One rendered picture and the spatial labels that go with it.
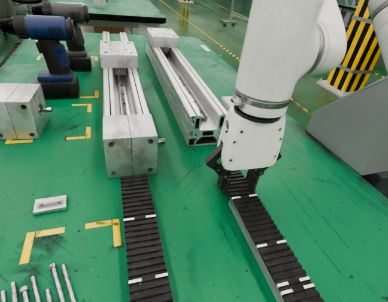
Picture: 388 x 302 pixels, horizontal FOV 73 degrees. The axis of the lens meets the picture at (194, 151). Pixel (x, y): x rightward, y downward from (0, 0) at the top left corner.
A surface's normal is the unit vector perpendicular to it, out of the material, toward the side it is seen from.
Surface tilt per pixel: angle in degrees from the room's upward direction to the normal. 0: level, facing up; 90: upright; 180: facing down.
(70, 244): 0
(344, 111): 90
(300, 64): 92
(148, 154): 90
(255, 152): 89
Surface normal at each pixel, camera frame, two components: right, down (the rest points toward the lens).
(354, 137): -0.95, 0.10
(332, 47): 0.41, 0.25
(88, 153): 0.11, -0.81
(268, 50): -0.43, 0.49
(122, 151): 0.27, 0.58
